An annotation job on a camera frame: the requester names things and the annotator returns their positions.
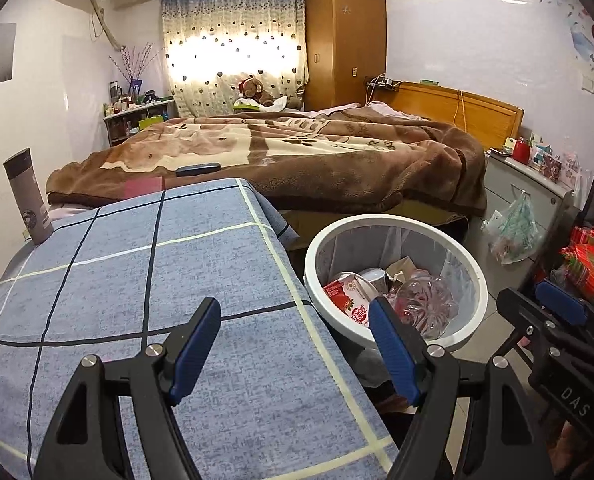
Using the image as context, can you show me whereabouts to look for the red white milk carton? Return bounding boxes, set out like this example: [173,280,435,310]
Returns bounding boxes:
[322,272,378,329]

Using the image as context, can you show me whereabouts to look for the hanging plastic bag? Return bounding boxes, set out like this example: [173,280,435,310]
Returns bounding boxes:
[482,191,540,265]

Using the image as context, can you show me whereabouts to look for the patterned window curtain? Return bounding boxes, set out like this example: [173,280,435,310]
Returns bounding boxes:
[160,0,309,118]

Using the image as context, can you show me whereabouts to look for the red flat box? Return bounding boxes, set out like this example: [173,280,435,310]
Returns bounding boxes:
[126,176,167,200]

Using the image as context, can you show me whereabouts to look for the cluttered white shelf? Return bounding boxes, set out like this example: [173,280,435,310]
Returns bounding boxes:
[102,97,176,147]

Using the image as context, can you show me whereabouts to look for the clear plastic bottle red label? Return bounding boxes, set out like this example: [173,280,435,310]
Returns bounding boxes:
[391,269,460,342]

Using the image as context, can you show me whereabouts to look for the assorted small boxes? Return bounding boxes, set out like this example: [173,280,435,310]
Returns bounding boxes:
[529,132,564,183]

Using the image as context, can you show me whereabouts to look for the wooden headboard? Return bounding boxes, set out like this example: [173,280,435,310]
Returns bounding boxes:
[367,80,525,151]

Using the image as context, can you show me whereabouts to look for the white round trash bin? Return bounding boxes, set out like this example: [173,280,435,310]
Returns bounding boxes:
[304,214,488,353]

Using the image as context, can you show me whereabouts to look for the air conditioner pipe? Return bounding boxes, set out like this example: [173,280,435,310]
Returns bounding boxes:
[90,0,128,53]

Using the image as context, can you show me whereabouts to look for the pink bed sheet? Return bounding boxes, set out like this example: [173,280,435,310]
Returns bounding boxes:
[304,101,430,122]

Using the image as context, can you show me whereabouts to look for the wooden wardrobe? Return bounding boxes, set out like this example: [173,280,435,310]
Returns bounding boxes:
[304,0,388,110]

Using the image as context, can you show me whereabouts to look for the grey nightstand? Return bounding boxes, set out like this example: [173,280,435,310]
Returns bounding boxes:
[469,152,575,271]

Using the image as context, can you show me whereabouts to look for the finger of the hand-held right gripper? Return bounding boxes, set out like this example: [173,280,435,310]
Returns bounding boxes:
[497,287,560,361]
[534,280,594,348]

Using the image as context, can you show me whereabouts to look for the purple flower branches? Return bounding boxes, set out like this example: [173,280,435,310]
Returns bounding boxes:
[108,42,165,93]

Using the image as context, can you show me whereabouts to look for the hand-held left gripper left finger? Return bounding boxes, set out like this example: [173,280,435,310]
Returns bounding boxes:
[30,296,223,480]

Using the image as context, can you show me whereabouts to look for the brown bed base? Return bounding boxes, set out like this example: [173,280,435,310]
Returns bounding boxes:
[277,199,470,248]

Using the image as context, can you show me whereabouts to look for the brown teddy bear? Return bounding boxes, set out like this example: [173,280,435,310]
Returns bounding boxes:
[237,76,303,111]

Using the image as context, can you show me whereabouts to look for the red green plaid bag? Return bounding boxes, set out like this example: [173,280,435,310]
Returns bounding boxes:
[559,225,594,317]

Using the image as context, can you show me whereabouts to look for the dark flat phone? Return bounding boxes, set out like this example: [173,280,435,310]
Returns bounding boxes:
[176,162,221,177]

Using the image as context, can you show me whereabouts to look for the blue checked tablecloth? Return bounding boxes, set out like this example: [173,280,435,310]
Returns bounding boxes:
[0,177,400,480]

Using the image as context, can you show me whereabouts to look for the brown printed blanket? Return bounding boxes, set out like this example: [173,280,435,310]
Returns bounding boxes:
[46,105,488,218]

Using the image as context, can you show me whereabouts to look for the grey thermos bottle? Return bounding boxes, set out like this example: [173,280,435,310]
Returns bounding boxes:
[3,147,54,246]

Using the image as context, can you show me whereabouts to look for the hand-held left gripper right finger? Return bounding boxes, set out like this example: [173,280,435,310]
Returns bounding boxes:
[368,296,550,480]

